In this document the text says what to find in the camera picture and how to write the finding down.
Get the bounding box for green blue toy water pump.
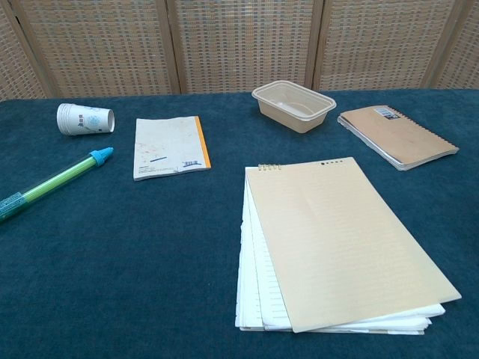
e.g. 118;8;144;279
0;146;115;225

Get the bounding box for dark blue tablecloth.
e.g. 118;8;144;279
0;88;479;359

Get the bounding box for woven bamboo screen panel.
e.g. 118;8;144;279
18;0;180;99
0;0;48;102
164;0;326;94
310;0;450;93
430;0;479;90

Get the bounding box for white paper cup stack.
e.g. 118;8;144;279
56;102;115;136

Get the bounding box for beige plastic food container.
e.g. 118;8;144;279
251;79;337;134

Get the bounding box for white notepad orange spine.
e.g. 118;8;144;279
133;115;213;182

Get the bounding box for brown spiral notebook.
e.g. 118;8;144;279
337;104;460;172

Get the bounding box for yellow cover spiral notepad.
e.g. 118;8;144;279
234;156;463;334

